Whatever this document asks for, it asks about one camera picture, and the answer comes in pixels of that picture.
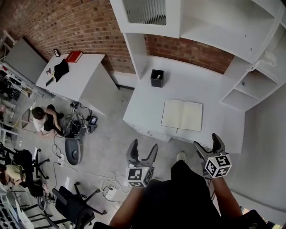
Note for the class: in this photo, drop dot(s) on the white desk with hutch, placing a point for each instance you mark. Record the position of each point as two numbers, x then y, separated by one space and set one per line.
143 105

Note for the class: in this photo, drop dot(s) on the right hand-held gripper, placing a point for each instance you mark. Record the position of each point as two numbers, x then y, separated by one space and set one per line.
217 166

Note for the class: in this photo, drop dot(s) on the pile of black electronics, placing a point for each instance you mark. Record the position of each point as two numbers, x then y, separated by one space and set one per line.
73 127

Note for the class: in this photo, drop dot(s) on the small grey tool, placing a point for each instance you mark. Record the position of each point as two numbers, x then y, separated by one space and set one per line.
48 71

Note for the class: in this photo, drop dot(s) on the white side table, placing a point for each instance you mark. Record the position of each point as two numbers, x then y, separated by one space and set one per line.
85 73

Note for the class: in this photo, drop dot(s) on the person's black clothing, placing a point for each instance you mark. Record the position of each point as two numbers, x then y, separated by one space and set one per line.
178 196

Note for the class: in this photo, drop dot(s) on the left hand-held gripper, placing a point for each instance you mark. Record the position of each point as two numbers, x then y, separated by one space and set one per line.
135 175

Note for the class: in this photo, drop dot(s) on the teal cover notebook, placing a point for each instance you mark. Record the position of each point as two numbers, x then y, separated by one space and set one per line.
182 115

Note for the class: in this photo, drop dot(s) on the grey panel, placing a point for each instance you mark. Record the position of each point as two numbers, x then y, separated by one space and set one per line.
24 60

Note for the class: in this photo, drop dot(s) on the white power strip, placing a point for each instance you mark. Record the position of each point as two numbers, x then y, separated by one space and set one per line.
61 159

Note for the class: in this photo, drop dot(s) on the small black picture frame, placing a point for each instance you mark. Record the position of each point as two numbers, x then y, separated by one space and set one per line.
56 52

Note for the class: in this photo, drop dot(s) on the grey oval shell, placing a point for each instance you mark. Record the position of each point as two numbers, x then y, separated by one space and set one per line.
73 152

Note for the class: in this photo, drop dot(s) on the black office chair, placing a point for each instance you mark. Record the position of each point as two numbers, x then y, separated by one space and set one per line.
69 205

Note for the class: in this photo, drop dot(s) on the person's right forearm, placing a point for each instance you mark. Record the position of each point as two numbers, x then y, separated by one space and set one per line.
225 196

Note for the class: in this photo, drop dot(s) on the black swivel chair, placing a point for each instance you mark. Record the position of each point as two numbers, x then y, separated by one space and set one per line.
38 165

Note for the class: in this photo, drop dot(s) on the black remote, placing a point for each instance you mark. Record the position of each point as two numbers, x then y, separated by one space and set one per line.
49 82

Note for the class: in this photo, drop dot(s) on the black cloth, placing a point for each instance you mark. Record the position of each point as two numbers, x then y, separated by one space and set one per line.
60 70

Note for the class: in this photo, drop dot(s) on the black square pen holder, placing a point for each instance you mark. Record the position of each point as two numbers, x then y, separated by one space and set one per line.
156 82

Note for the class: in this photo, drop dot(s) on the person's white shoe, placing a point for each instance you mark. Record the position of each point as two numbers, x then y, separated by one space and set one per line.
181 156

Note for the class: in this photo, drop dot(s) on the white cloth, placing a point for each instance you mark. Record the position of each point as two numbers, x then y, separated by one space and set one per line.
268 58

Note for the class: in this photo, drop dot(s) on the red box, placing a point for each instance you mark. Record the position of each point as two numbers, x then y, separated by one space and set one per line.
74 57

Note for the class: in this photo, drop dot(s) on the person's left forearm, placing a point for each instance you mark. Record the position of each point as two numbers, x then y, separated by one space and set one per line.
127 205

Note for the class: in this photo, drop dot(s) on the white power adapter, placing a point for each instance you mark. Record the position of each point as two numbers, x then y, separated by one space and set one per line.
111 194

